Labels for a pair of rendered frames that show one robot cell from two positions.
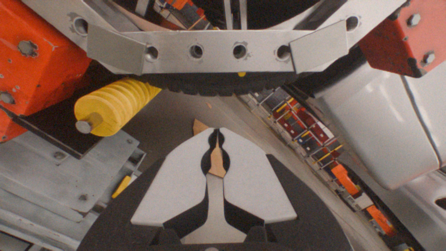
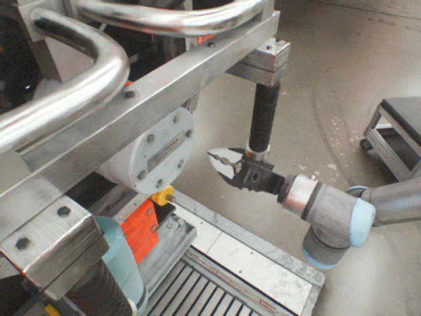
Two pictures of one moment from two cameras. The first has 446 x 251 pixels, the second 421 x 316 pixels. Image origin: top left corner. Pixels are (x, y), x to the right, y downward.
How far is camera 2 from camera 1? 57 cm
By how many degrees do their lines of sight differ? 39
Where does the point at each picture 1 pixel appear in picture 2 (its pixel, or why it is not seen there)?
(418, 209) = not seen: outside the picture
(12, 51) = (146, 218)
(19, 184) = (155, 254)
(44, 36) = (148, 204)
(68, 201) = (170, 232)
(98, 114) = (167, 194)
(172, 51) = not seen: hidden behind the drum
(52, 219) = (173, 245)
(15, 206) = (161, 262)
